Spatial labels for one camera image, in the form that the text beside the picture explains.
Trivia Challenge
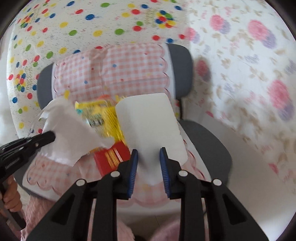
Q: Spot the white paper tissue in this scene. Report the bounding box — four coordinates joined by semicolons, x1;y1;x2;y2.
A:
40;97;115;167

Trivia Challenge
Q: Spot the white foam block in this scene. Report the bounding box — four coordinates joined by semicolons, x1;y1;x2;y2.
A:
115;93;188;186

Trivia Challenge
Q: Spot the person's left hand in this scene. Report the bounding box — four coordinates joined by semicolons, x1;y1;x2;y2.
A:
1;175;22;216

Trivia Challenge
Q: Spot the dark grey chair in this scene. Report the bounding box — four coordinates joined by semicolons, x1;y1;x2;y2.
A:
14;43;233;200

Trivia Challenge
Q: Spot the red snack box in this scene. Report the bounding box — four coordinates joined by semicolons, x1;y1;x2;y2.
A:
94;141;131;177

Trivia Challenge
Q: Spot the yellow paper strip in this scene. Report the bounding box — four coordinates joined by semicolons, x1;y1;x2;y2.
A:
64;90;70;99

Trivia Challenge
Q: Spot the yellow mango snack bag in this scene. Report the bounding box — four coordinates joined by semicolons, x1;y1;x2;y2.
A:
75;96;125;143

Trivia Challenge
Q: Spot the balloon dotted tablecloth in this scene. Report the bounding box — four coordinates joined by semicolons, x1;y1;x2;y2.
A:
6;1;196;137

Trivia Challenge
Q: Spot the floral pattern cloth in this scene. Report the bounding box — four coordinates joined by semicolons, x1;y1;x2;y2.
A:
184;1;295;193

